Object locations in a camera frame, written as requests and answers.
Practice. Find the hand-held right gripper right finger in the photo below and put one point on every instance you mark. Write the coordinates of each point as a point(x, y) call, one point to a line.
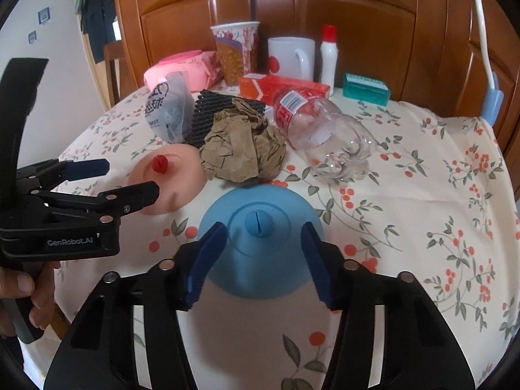
point(321, 268)

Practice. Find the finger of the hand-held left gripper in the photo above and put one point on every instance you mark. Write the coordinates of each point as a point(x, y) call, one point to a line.
point(87, 167)
point(134, 197)

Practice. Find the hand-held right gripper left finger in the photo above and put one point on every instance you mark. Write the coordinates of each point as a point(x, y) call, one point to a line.
point(203, 268)

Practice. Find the peach silicone dome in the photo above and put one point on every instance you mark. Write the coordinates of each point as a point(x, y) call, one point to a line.
point(178, 178)

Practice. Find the grey printed plastic bag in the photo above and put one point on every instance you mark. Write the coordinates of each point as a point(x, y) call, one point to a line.
point(170, 109)

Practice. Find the black corrugated mesh sleeve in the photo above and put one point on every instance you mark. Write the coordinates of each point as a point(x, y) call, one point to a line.
point(203, 113)

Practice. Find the brown paper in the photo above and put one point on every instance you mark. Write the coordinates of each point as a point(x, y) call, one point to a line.
point(243, 142)

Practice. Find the clear plastic bottle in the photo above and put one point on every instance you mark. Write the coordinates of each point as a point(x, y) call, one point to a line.
point(325, 130)

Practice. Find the person's left hand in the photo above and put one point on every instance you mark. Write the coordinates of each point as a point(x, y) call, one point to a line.
point(45, 292)

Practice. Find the wooden chair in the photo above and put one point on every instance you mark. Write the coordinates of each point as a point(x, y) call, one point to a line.
point(113, 69)

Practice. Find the floral tablecloth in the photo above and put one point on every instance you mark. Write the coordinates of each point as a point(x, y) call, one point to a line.
point(406, 211)

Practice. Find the pink tissue packet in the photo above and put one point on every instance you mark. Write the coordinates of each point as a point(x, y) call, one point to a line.
point(191, 69)

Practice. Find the dark hanging clothes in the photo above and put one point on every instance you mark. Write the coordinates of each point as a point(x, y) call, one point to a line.
point(99, 20)

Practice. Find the red carton box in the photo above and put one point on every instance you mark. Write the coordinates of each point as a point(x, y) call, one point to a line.
point(264, 87)

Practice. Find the printed paper cup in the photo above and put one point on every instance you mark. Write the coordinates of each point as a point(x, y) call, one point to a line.
point(233, 57)

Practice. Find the teal box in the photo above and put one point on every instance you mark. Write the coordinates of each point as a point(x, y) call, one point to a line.
point(363, 91)

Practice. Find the white bottle with red cap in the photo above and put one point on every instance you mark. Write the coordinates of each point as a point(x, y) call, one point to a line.
point(329, 61)

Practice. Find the white mug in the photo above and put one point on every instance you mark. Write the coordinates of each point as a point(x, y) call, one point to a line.
point(288, 55)

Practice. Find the wooden cabinet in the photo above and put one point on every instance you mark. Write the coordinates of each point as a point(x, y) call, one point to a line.
point(365, 0)

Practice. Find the blue wall switch plate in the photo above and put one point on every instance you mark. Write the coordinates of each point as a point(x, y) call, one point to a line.
point(32, 37)
point(43, 15)

